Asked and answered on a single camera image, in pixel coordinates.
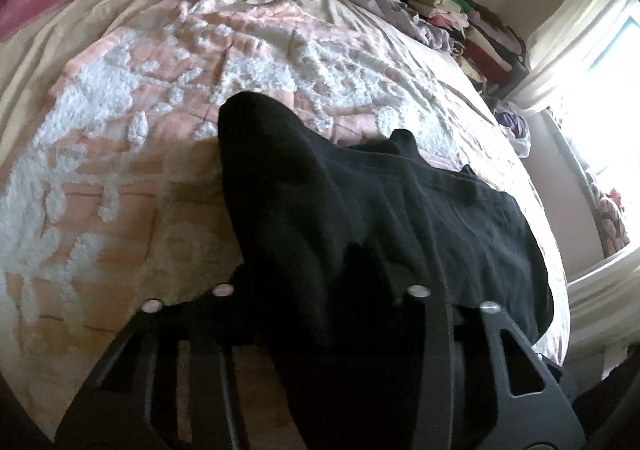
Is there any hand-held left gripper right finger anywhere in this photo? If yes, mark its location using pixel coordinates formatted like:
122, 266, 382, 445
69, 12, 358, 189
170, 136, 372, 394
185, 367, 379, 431
400, 283, 587, 450

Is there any colourful cloth bundle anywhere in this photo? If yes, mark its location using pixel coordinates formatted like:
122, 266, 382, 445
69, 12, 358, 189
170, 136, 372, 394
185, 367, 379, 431
594, 185, 632, 259

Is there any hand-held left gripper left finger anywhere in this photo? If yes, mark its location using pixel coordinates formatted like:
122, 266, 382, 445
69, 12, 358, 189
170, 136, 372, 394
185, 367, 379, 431
55, 283, 251, 450

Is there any white curtain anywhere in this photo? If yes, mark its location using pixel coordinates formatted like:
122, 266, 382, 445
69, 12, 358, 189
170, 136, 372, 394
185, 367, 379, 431
509, 0, 640, 117

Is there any plastic bag of clothes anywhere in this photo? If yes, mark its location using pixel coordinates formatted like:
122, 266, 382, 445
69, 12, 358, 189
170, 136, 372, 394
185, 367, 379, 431
494, 99, 532, 159

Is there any stack of folded clothes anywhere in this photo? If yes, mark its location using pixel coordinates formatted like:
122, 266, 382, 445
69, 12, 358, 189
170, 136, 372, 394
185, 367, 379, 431
406, 0, 531, 92

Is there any black sweater with orange patches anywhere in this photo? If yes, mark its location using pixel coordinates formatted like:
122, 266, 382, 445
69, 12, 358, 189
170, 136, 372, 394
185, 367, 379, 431
217, 91, 556, 450

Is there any window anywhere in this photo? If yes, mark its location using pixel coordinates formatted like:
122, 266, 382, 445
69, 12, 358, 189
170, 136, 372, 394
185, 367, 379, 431
564, 15, 640, 183

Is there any pink white textured blanket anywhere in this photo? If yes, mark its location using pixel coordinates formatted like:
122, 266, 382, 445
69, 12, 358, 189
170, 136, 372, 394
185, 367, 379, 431
0, 0, 572, 442

